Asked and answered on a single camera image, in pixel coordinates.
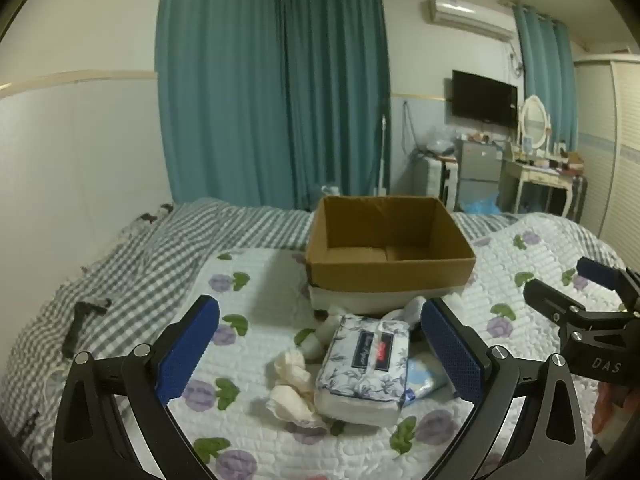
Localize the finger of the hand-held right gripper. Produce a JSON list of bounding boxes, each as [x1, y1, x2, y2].
[[523, 279, 587, 335], [576, 257, 640, 312]]

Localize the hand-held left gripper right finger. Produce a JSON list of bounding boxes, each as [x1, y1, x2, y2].
[[420, 297, 588, 480]]

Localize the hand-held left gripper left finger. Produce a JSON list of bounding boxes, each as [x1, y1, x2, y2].
[[52, 294, 221, 480]]

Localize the blue white soft packet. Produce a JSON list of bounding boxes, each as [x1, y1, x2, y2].
[[400, 352, 452, 407]]

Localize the floral print tissue pack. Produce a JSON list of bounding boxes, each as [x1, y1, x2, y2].
[[314, 314, 414, 424]]

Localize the beige socks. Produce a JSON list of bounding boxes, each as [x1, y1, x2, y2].
[[273, 350, 307, 387]]

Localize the beige cloth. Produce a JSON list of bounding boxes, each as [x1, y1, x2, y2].
[[265, 385, 327, 429]]

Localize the white plush toy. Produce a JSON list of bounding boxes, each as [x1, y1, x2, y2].
[[295, 296, 427, 361]]

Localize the brown cardboard box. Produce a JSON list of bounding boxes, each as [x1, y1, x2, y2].
[[305, 195, 477, 312]]

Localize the person's right hand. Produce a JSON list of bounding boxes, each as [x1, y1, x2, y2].
[[594, 385, 632, 443]]

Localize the dark suitcase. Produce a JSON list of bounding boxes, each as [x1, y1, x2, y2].
[[565, 175, 589, 222]]

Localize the white floral quilt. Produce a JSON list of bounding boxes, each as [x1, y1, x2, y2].
[[165, 212, 632, 480]]

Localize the black tool on bed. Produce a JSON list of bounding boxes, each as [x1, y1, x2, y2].
[[62, 298, 114, 356]]

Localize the white dressing table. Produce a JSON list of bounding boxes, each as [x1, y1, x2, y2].
[[500, 152, 586, 218]]

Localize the white louvred wardrobe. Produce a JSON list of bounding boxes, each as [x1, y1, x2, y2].
[[572, 52, 640, 252]]

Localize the blue plastic bag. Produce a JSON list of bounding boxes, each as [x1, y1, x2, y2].
[[460, 191, 501, 216]]

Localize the grey mini fridge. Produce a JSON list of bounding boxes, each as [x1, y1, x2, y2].
[[454, 139, 504, 211]]

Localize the white oval vanity mirror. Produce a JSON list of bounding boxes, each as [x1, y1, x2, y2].
[[517, 95, 552, 152]]

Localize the white suitcase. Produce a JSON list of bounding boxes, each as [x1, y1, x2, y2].
[[422, 156, 459, 206]]

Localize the clear plastic bag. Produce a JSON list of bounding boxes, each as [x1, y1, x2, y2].
[[425, 129, 459, 158]]

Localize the white pole mop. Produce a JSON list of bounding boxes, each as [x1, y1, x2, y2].
[[372, 112, 391, 197]]

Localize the narrow teal window curtain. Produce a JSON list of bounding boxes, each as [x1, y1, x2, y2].
[[515, 4, 579, 157]]

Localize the wide teal curtain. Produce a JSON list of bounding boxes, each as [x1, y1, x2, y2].
[[155, 0, 285, 211]]

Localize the white air conditioner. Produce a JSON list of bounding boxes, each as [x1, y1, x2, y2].
[[427, 0, 516, 41]]

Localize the teal corner curtain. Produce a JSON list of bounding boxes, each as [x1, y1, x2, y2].
[[277, 0, 392, 211]]

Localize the black wall television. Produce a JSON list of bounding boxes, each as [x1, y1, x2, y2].
[[451, 70, 519, 126]]

